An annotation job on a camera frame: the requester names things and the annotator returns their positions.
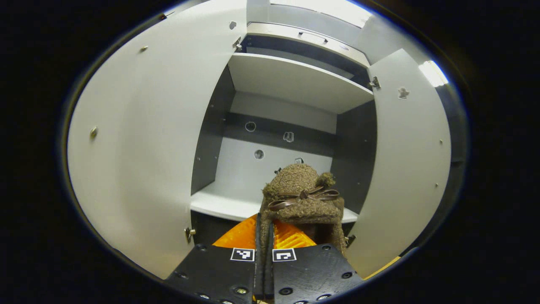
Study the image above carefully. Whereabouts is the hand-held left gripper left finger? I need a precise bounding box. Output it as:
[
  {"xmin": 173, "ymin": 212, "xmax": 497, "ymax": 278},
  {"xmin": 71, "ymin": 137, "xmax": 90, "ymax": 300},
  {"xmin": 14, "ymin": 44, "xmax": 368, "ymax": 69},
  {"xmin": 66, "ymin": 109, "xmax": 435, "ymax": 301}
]
[{"xmin": 164, "ymin": 213, "xmax": 259, "ymax": 304}]

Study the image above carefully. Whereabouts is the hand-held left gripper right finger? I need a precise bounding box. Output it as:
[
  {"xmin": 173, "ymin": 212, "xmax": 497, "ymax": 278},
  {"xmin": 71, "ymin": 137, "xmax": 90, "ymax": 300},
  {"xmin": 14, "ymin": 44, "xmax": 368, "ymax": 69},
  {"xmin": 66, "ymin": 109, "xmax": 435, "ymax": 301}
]
[{"xmin": 265, "ymin": 220, "xmax": 364, "ymax": 304}]

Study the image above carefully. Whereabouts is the white cabinet door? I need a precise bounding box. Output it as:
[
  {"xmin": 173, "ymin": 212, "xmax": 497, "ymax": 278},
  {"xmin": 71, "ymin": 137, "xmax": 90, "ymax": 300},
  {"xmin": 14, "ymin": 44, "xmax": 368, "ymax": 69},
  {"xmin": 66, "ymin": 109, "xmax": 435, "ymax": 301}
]
[
  {"xmin": 67, "ymin": 0, "xmax": 248, "ymax": 280},
  {"xmin": 346, "ymin": 49, "xmax": 452, "ymax": 279}
]

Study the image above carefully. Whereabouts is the white cabinet shelf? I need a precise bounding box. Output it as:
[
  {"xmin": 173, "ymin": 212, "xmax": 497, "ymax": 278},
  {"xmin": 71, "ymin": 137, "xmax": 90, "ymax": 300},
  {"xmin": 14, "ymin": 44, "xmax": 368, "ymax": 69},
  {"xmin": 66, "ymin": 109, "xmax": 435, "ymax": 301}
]
[
  {"xmin": 228, "ymin": 53, "xmax": 375, "ymax": 114},
  {"xmin": 190, "ymin": 179, "xmax": 359, "ymax": 224}
]

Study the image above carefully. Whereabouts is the white cabinet drawer front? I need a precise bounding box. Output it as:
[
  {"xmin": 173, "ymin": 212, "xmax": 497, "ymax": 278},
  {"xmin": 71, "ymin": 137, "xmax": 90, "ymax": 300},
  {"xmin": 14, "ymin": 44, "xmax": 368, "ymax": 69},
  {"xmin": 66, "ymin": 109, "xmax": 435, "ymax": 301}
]
[{"xmin": 246, "ymin": 22, "xmax": 371, "ymax": 68}]

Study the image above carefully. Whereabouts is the black backdrop cloth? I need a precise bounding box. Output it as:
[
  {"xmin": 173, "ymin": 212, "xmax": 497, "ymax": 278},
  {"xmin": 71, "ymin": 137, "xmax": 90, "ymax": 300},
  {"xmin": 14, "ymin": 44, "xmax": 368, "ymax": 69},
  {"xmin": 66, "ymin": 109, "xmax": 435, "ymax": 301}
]
[{"xmin": 437, "ymin": 82, "xmax": 468, "ymax": 254}]

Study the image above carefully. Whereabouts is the small ceiling light panel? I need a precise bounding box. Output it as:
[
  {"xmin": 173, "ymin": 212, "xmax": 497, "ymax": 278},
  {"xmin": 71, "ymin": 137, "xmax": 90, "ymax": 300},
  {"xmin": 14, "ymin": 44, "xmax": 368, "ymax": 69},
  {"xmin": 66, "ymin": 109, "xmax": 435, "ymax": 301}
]
[{"xmin": 418, "ymin": 60, "xmax": 448, "ymax": 88}]

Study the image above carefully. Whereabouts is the long ceiling light panel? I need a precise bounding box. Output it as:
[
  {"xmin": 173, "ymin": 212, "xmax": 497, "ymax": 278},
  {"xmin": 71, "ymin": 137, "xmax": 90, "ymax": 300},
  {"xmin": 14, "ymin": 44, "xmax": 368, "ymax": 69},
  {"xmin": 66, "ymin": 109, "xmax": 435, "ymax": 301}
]
[{"xmin": 270, "ymin": 0, "xmax": 374, "ymax": 28}]

